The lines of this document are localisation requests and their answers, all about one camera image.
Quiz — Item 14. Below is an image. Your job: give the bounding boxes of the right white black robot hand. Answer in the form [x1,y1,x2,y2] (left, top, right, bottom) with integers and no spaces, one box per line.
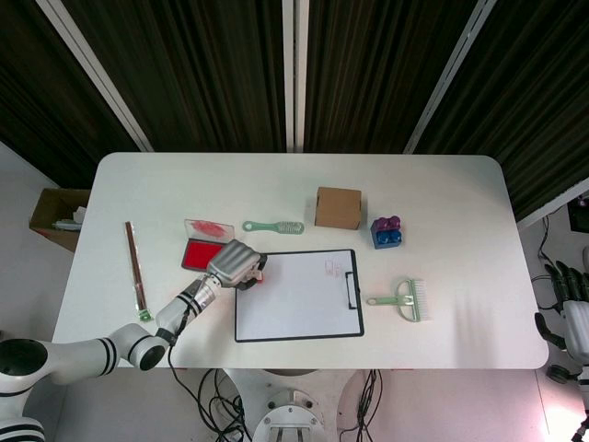
[533,260,589,363]

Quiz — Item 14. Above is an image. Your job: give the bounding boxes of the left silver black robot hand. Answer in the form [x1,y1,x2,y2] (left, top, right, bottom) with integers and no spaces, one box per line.
[205,238,269,292]

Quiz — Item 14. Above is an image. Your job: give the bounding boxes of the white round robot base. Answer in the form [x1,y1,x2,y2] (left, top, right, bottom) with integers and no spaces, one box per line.
[225,367,369,442]

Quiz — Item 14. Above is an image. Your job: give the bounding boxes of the red ink pad clear lid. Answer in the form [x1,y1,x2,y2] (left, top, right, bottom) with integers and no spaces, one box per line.
[180,218,231,273]

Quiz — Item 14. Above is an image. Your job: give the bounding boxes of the black clipboard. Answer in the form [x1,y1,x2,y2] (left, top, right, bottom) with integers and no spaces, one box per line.
[234,249,365,343]

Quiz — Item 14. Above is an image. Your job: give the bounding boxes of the white paper sheet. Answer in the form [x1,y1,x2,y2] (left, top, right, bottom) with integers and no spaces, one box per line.
[237,250,361,340]

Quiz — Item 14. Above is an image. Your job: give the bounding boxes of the wrapped brown chopsticks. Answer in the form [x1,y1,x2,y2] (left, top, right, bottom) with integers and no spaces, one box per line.
[123,221,154,322]

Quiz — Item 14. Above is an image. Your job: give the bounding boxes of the black monitor screen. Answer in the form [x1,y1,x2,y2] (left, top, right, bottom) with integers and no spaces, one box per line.
[566,195,589,233]

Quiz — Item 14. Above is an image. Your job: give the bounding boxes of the brown cardboard box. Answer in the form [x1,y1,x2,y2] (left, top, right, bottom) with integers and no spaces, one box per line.
[314,186,363,230]

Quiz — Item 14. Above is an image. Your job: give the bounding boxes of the blue toy block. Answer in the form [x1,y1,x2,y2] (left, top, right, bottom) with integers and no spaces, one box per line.
[370,228,405,251]

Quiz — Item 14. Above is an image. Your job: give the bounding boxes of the purple toy block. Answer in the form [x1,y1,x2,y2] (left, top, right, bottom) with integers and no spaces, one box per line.
[372,215,403,234]

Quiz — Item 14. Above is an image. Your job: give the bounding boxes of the wide green comb brush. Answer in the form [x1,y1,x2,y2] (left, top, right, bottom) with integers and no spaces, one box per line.
[366,276,433,323]

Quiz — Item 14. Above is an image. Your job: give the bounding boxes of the open cardboard carton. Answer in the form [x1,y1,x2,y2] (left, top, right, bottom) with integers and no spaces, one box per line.
[29,187,92,253]

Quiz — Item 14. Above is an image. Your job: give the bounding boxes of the dark brown curtain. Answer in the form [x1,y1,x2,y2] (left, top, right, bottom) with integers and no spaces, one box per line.
[0,0,589,222]

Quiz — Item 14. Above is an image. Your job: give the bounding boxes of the narrow green handled brush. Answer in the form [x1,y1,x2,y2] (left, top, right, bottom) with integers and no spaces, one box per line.
[241,220,306,237]

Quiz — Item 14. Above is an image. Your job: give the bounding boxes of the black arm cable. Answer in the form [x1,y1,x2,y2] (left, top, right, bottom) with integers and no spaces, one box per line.
[165,303,217,429]

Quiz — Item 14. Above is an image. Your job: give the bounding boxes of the black floor cable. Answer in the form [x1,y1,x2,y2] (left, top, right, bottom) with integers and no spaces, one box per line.
[196,367,248,442]
[338,367,384,442]

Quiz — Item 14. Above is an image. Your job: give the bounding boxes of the white metal frame post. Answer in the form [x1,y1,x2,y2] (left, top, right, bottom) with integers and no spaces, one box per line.
[403,0,502,154]
[36,0,154,152]
[282,0,306,153]

